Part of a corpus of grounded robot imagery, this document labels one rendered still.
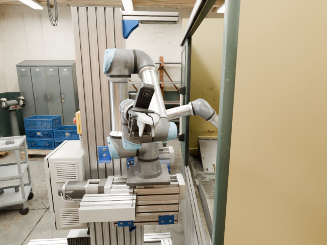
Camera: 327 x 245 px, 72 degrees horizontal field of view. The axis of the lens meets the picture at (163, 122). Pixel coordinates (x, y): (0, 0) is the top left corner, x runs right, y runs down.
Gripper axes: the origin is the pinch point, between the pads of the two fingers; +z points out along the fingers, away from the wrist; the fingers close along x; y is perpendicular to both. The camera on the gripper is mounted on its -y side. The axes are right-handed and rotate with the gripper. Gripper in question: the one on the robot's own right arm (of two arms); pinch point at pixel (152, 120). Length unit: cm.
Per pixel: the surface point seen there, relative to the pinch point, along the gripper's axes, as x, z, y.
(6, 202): 95, -223, 151
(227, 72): -23.8, -5.7, -15.3
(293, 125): -46.4, 1.5, -1.8
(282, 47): -37.5, -0.6, -24.4
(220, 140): -25.8, -6.3, 6.3
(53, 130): 71, -425, 114
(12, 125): 170, -532, 133
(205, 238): -51, -39, 72
